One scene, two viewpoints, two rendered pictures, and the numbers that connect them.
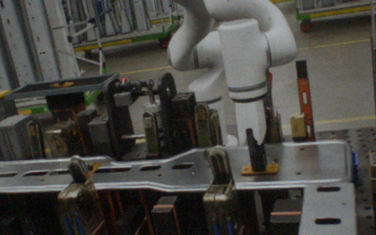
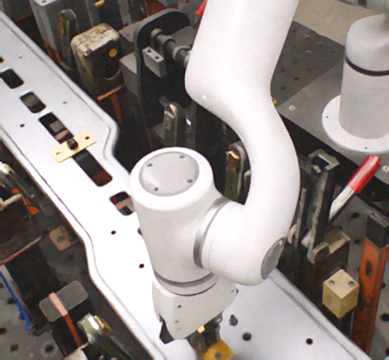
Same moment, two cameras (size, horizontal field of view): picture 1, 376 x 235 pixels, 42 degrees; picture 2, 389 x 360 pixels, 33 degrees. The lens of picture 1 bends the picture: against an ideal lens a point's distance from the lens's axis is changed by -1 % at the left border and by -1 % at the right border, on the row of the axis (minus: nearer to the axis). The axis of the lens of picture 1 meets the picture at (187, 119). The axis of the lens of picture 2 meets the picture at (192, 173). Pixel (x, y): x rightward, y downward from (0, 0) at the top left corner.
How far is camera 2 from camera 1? 0.90 m
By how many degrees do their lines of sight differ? 44
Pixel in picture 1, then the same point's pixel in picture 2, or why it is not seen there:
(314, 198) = not seen: outside the picture
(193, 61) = not seen: outside the picture
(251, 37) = (167, 225)
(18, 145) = (49, 33)
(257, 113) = (175, 310)
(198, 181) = (128, 293)
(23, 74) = not seen: outside the picture
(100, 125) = (131, 72)
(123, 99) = (152, 63)
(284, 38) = (235, 256)
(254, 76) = (171, 271)
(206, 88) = (367, 50)
